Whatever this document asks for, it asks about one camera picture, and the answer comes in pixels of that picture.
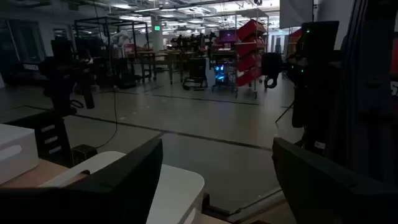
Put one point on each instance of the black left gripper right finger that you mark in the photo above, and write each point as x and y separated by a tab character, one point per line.
326	202

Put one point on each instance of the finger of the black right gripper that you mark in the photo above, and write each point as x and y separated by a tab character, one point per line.
89	98

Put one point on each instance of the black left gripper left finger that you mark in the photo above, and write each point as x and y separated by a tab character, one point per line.
93	205

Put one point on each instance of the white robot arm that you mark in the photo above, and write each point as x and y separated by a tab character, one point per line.
119	40

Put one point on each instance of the black floor box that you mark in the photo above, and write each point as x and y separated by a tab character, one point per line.
83	154

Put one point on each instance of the dark glass door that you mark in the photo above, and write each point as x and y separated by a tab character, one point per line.
21	46

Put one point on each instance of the wooden workbench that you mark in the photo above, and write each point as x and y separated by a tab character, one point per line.
158	56

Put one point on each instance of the white pillar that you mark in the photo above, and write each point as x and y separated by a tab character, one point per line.
157	39

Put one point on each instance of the green exit sign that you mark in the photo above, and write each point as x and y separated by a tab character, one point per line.
157	28

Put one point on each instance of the black tripod leg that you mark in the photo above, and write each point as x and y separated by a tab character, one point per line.
284	112

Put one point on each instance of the black rolling cart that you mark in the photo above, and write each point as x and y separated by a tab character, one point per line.
196	70

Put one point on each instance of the black robot workstation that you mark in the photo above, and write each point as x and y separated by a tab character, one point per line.
192	42

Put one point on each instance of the black equipment stand with LEDs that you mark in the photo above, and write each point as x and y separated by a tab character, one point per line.
317	77

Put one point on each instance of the computer with blue lights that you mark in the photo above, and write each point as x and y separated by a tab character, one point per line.
220	73

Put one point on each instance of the black chair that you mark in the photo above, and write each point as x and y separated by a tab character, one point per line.
271	65

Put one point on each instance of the purple lit monitor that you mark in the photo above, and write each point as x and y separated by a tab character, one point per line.
228	35

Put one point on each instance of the rack with red bins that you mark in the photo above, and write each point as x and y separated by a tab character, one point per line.
250	53

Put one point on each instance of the white hanging screen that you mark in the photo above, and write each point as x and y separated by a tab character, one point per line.
295	14

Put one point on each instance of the black cage frame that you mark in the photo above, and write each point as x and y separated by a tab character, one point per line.
107	21

